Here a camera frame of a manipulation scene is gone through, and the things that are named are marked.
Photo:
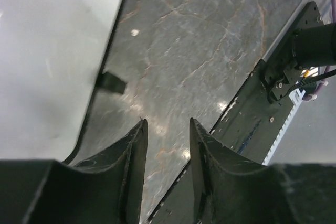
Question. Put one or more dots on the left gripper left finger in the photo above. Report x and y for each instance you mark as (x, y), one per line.
(104, 188)

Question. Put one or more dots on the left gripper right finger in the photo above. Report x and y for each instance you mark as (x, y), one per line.
(229, 188)

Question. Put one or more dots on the small whiteboard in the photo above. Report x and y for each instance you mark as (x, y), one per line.
(51, 53)

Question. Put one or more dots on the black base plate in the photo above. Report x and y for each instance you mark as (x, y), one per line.
(252, 120)

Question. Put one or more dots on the white cable duct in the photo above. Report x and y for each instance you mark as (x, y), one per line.
(296, 98)

